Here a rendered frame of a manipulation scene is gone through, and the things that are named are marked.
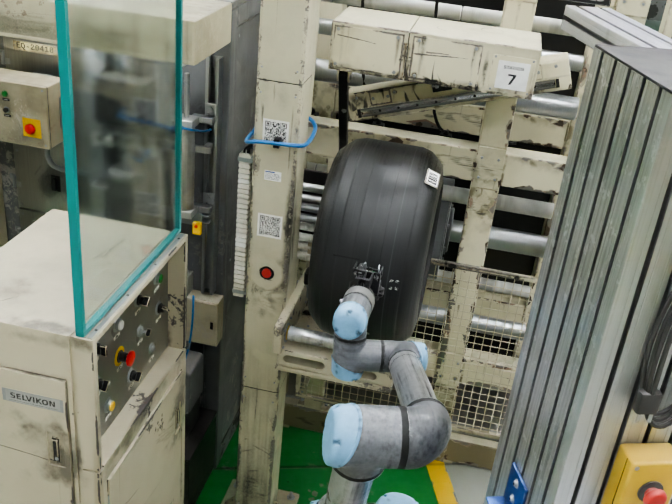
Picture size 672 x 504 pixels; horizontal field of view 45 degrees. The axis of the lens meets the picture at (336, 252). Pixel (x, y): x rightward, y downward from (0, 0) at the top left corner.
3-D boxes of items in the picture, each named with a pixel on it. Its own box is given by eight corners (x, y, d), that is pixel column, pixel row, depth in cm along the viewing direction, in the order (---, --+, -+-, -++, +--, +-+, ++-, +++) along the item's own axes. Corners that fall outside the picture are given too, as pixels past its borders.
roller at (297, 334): (286, 336, 252) (282, 341, 248) (288, 322, 251) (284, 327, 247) (397, 358, 247) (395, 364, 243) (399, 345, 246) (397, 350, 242)
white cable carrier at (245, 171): (232, 295, 256) (238, 152, 234) (237, 287, 260) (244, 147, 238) (246, 298, 255) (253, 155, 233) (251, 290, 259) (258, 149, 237)
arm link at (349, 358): (378, 385, 190) (383, 342, 186) (330, 383, 189) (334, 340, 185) (375, 368, 197) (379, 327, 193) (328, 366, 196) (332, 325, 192)
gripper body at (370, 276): (385, 265, 205) (378, 283, 194) (380, 297, 208) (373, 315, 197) (355, 260, 206) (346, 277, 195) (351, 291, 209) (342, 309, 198)
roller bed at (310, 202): (278, 258, 291) (283, 181, 277) (289, 240, 304) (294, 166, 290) (332, 268, 288) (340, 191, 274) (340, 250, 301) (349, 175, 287)
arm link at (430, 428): (471, 426, 147) (425, 329, 194) (411, 424, 146) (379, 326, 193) (463, 483, 150) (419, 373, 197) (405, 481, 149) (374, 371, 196)
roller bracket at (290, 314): (271, 354, 247) (273, 327, 243) (303, 291, 282) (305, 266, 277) (281, 356, 247) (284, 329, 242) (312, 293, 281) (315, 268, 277)
